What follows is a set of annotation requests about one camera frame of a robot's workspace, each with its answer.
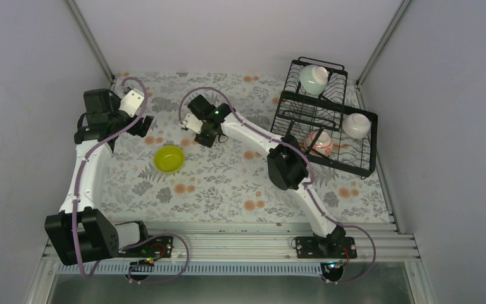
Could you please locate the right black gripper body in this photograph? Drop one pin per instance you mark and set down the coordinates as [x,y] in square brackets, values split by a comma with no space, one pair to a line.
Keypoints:
[209,140]

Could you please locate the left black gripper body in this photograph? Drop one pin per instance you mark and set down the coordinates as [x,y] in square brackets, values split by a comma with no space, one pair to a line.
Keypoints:
[140,132]

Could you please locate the yellow-green bowl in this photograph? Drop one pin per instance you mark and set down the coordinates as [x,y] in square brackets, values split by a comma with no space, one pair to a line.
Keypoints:
[169,159]

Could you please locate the pale green bowl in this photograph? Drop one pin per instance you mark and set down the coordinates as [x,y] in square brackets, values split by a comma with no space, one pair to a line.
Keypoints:
[314,79]

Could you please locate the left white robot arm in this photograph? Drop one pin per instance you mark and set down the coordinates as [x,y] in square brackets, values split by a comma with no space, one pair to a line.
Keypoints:
[79,231]

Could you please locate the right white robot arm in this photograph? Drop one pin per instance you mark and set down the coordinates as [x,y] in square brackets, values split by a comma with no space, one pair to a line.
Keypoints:
[288,167]

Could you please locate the floral table mat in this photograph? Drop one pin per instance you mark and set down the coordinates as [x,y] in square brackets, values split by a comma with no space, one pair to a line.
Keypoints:
[226,183]

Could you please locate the red white patterned bowl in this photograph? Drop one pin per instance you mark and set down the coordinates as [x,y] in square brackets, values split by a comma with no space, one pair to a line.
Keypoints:
[318,144]

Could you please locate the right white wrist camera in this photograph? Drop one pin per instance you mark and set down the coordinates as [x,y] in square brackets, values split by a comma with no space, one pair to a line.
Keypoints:
[191,122]

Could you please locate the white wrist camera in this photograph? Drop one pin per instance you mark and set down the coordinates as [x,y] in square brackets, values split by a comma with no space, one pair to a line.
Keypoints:
[131,102]
[191,122]

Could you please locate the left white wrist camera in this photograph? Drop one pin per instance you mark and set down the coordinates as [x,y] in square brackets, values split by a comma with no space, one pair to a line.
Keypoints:
[131,102]

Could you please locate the black wire dish rack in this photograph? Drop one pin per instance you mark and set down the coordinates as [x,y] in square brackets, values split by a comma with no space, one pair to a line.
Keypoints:
[298,113]

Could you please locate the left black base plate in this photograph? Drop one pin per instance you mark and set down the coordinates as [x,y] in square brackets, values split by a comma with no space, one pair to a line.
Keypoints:
[159,247]

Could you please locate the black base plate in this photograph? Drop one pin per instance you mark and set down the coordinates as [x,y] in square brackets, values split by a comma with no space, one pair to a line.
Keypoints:
[159,247]
[312,247]

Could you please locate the aluminium mounting rail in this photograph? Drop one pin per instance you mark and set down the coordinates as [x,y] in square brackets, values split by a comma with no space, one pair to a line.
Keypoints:
[271,242]

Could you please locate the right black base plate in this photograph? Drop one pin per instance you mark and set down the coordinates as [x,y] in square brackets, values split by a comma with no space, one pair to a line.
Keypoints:
[312,247]

